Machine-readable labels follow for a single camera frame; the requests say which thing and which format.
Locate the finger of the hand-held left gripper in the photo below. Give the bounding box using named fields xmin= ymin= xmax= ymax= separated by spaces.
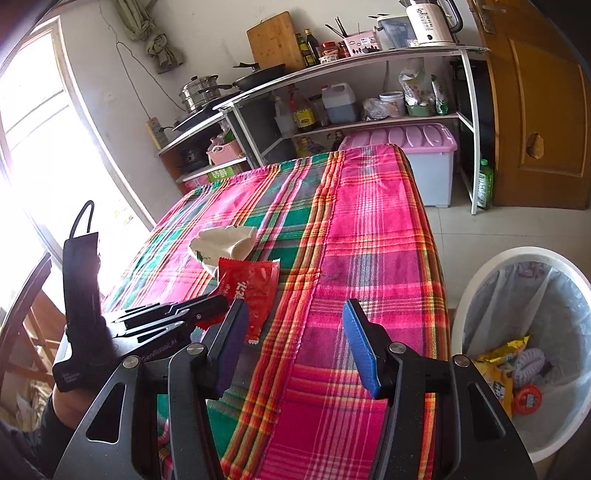
xmin=112 ymin=294 xmax=230 ymax=327
xmin=121 ymin=305 xmax=230 ymax=345

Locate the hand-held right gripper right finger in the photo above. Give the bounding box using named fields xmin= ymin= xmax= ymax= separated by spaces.
xmin=342 ymin=299 xmax=539 ymax=480

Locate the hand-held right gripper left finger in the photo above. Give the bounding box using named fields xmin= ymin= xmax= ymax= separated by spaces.
xmin=54 ymin=299 xmax=250 ymax=480

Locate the red snack wrapper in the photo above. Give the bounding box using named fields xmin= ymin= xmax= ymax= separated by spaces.
xmin=194 ymin=257 xmax=281 ymax=344

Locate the white trash bin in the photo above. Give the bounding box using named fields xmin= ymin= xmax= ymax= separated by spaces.
xmin=450 ymin=247 xmax=591 ymax=464

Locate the person's left forearm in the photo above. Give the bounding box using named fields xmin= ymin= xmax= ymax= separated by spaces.
xmin=0 ymin=383 xmax=93 ymax=480

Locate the wooden chair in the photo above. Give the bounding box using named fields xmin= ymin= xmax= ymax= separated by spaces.
xmin=0 ymin=251 xmax=70 ymax=398

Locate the crumpled cream paper tissue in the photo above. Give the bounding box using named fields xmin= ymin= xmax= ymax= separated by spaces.
xmin=188 ymin=225 xmax=257 ymax=278

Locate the plaid tablecloth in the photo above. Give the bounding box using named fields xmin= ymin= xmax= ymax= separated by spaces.
xmin=102 ymin=144 xmax=451 ymax=480

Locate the green label carton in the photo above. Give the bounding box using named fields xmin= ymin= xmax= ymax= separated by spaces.
xmin=208 ymin=164 xmax=250 ymax=183

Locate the yellow snack bag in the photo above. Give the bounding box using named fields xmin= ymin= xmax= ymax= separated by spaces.
xmin=471 ymin=336 xmax=532 ymax=418

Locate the window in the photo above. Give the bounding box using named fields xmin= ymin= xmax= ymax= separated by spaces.
xmin=0 ymin=16 xmax=158 ymax=324

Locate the small pink basket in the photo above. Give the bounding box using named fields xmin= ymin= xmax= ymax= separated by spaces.
xmin=206 ymin=136 xmax=245 ymax=166

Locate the white power strip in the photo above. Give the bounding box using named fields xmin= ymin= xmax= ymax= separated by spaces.
xmin=147 ymin=117 xmax=168 ymax=149

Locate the round red lid cup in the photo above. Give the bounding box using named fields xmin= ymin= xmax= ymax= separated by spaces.
xmin=512 ymin=384 xmax=544 ymax=416

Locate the black induction cooker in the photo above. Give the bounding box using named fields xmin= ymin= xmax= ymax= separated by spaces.
xmin=173 ymin=111 xmax=222 ymax=132

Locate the pink lid storage box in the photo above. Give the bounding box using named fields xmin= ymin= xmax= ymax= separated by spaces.
xmin=338 ymin=123 xmax=459 ymax=208

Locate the white metal shelf rack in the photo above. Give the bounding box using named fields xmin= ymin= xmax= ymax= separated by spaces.
xmin=157 ymin=44 xmax=490 ymax=215

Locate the white plastic jug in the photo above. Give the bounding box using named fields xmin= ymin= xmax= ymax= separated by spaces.
xmin=273 ymin=95 xmax=296 ymax=137
xmin=322 ymin=82 xmax=360 ymax=124

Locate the clear plastic bin liner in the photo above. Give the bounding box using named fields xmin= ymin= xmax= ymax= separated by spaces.
xmin=462 ymin=261 xmax=591 ymax=444

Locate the green plastic bottle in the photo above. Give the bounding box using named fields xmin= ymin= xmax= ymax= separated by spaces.
xmin=475 ymin=159 xmax=495 ymax=208

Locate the steel steamer pot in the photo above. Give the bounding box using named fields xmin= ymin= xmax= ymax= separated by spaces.
xmin=179 ymin=75 xmax=221 ymax=114

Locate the oil bottle yellow label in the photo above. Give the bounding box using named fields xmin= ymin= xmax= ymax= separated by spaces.
xmin=288 ymin=85 xmax=318 ymax=132

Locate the black frying pan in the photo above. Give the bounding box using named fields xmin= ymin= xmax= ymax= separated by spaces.
xmin=212 ymin=62 xmax=287 ymax=92

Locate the crumpled clear plastic bag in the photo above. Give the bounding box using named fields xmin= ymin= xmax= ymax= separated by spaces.
xmin=361 ymin=98 xmax=393 ymax=121

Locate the hanging olive cloth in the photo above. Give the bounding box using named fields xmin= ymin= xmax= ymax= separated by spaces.
xmin=115 ymin=0 xmax=184 ymax=75

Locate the white plastic tub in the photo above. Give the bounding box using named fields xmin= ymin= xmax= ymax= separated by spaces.
xmin=379 ymin=91 xmax=406 ymax=116

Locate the black mesh panel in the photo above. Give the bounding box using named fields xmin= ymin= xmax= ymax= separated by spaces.
xmin=450 ymin=60 xmax=490 ymax=185

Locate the green white packet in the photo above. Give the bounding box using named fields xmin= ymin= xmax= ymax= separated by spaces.
xmin=431 ymin=76 xmax=450 ymax=115

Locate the wooden cutting board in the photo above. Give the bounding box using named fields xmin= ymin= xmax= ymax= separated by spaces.
xmin=246 ymin=11 xmax=305 ymax=72

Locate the white green snack bag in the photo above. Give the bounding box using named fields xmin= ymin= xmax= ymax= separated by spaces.
xmin=399 ymin=58 xmax=437 ymax=107

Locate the dark sauce bottles pair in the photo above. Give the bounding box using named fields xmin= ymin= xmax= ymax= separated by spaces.
xmin=295 ymin=30 xmax=319 ymax=70

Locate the pink utensil basket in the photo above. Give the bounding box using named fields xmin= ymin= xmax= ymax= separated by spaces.
xmin=339 ymin=30 xmax=382 ymax=58

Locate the black chopsticks bundle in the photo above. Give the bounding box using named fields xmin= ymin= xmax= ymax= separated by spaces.
xmin=325 ymin=16 xmax=352 ymax=38

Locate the wooden door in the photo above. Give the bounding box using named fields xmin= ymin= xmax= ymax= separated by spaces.
xmin=466 ymin=0 xmax=591 ymax=210

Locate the grey water pitcher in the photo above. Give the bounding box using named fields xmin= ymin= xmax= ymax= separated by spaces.
xmin=375 ymin=16 xmax=416 ymax=51

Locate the white electric kettle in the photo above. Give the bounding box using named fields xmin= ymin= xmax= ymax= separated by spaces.
xmin=405 ymin=0 xmax=465 ymax=47

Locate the brass door hinge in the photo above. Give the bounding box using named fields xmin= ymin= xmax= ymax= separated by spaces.
xmin=471 ymin=0 xmax=497 ymax=33

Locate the black cable loop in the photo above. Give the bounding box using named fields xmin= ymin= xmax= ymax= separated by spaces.
xmin=71 ymin=200 xmax=96 ymax=238

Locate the black power cord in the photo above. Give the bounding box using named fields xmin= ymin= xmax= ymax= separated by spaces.
xmin=115 ymin=41 xmax=155 ymax=121

